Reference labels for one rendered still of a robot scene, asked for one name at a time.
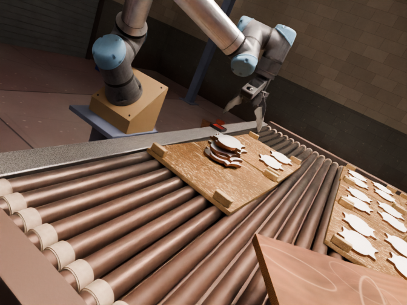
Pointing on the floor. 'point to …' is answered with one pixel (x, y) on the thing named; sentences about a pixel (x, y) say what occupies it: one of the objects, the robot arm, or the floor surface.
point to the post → (205, 60)
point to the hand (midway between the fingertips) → (239, 123)
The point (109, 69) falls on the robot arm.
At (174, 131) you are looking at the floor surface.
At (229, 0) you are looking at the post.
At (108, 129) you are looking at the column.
